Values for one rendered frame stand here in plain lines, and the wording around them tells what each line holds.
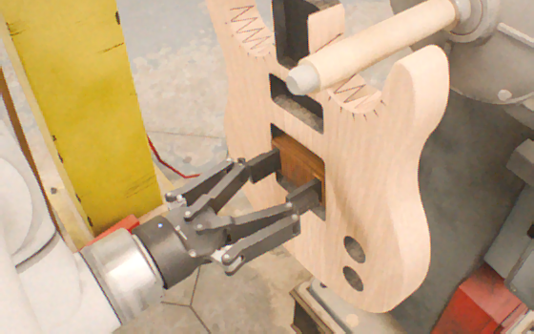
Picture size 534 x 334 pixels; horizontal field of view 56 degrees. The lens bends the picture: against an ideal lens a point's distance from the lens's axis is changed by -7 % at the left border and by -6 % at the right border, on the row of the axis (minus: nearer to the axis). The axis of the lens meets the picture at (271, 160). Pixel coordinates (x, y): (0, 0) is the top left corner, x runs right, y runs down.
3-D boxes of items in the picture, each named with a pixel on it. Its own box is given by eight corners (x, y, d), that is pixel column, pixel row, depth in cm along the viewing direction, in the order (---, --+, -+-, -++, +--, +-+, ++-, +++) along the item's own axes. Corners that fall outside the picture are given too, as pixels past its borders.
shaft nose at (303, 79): (297, 66, 46) (311, 60, 44) (308, 91, 46) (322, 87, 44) (278, 74, 45) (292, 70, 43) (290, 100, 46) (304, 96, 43)
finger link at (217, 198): (196, 242, 60) (187, 239, 60) (251, 182, 67) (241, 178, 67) (190, 219, 57) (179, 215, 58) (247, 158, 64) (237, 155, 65)
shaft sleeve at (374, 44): (425, 0, 53) (447, -8, 51) (437, 29, 54) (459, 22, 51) (293, 62, 46) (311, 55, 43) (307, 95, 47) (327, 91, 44)
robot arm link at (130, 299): (132, 341, 54) (178, 311, 56) (104, 290, 48) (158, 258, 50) (97, 286, 59) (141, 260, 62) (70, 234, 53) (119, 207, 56)
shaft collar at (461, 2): (430, -10, 55) (462, -22, 51) (446, 30, 56) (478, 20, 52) (419, -5, 54) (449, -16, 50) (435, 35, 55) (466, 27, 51)
